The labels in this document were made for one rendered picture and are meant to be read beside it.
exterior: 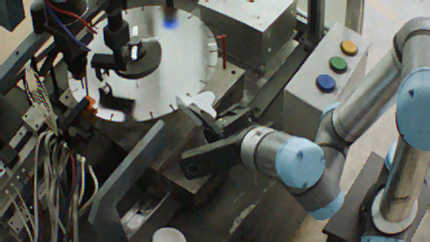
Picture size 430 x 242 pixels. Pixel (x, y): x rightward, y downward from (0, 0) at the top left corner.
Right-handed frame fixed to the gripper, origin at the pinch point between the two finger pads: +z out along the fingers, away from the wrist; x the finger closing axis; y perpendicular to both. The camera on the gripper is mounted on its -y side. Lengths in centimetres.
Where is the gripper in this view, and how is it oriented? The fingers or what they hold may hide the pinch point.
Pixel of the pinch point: (188, 132)
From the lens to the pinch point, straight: 131.8
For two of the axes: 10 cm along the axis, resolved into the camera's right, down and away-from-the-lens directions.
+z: -5.1, -1.7, 8.4
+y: 7.7, -5.1, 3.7
